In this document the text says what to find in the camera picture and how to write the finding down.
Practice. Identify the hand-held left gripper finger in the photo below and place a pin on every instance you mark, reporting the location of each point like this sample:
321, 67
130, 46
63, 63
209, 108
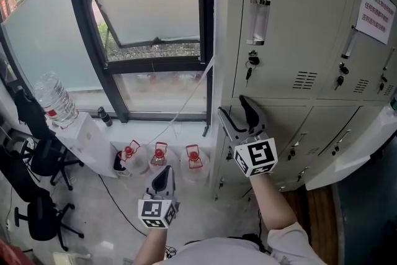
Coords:
172, 184
155, 187

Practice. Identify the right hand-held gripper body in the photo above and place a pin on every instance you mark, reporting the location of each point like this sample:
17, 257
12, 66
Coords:
257, 155

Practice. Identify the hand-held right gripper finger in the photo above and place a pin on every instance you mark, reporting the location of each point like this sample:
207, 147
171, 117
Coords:
256, 119
229, 127

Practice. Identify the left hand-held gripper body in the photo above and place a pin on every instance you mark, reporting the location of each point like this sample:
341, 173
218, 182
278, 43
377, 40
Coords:
156, 214

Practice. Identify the person's right forearm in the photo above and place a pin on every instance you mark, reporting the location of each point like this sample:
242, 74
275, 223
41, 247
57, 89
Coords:
273, 204

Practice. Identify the person's left forearm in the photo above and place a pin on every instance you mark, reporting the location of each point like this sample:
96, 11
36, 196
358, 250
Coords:
153, 245

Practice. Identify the grey metal locker cabinet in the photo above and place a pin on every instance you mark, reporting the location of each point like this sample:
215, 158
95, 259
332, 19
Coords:
266, 121

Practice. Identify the locker lock with black key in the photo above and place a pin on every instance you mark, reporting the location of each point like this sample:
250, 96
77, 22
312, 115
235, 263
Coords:
340, 79
382, 83
252, 60

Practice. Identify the grey locker door with notice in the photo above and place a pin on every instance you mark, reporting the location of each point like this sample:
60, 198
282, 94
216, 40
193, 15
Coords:
363, 65

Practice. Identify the clear water jug red cap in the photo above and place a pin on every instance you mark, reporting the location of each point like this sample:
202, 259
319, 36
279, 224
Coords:
158, 158
193, 164
136, 161

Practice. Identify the small white trash bin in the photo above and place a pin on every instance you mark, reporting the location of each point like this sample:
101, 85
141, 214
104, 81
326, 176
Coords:
119, 166

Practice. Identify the white water dispenser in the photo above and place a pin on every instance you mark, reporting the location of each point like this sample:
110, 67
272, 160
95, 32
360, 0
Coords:
87, 139

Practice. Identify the black thermos bottle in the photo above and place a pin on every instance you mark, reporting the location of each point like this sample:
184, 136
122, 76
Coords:
105, 116

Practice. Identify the person's light grey shirt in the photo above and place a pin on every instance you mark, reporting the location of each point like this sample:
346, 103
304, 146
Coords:
235, 253

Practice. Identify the black office chair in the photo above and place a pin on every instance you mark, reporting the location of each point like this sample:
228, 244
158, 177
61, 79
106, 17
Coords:
46, 158
37, 214

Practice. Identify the large clear water bottle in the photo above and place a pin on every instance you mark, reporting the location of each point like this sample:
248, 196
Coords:
56, 99

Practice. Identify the black hanging jacket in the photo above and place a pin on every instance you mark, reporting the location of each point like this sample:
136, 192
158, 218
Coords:
31, 114

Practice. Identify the frosted glass window sash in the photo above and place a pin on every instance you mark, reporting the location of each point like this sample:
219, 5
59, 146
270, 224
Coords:
149, 3

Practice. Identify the white paper notice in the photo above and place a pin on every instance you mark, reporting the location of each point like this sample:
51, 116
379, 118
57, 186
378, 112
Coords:
375, 12

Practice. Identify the black window frame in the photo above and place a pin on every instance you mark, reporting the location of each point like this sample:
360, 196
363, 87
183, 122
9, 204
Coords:
90, 49

